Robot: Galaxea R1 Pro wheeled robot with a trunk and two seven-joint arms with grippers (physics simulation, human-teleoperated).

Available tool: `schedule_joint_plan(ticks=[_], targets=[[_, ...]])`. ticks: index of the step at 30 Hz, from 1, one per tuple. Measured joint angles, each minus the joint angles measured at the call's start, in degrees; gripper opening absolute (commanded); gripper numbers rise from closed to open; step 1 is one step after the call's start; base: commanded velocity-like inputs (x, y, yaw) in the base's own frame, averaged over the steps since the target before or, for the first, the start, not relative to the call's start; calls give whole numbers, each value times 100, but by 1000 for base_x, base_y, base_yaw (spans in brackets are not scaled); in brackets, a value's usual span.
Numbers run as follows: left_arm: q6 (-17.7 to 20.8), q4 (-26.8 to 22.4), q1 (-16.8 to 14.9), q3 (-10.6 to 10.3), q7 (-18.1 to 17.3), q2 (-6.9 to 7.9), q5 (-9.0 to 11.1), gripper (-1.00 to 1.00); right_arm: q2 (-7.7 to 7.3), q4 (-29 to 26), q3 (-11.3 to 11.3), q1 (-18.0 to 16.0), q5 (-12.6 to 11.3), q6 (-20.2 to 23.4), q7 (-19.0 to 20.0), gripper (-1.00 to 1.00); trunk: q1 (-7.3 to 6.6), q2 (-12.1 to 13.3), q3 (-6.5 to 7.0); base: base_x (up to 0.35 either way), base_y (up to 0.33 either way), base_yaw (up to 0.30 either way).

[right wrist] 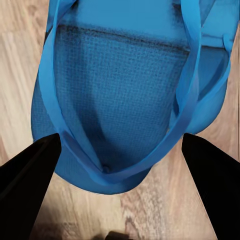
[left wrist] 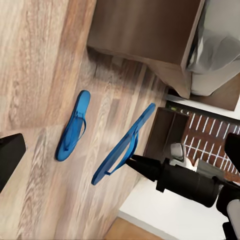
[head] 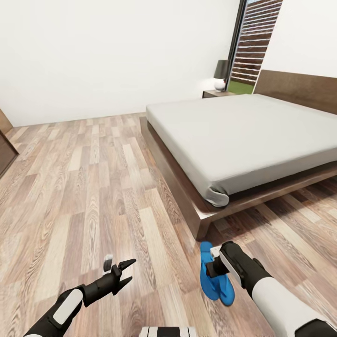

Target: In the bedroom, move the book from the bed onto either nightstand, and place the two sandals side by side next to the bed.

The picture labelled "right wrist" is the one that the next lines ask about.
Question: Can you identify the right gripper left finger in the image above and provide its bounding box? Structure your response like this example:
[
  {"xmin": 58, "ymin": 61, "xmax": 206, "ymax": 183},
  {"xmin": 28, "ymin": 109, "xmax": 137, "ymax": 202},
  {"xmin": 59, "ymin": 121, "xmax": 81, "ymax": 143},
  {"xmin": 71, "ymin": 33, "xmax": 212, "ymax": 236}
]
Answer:
[{"xmin": 0, "ymin": 133, "xmax": 62, "ymax": 240}]

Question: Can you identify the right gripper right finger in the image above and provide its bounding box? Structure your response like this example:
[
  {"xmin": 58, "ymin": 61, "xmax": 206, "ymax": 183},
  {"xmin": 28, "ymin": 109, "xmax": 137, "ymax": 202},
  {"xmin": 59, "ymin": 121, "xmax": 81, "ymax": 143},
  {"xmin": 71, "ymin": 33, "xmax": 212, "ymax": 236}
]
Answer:
[{"xmin": 181, "ymin": 133, "xmax": 240, "ymax": 240}]

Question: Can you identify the sandal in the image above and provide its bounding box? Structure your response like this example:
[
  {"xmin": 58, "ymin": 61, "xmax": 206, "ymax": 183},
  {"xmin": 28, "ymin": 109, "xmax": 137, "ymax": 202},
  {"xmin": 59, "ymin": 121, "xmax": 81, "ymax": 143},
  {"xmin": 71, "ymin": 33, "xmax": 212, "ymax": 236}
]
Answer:
[
  {"xmin": 31, "ymin": 0, "xmax": 216, "ymax": 195},
  {"xmin": 167, "ymin": 0, "xmax": 240, "ymax": 135}
]

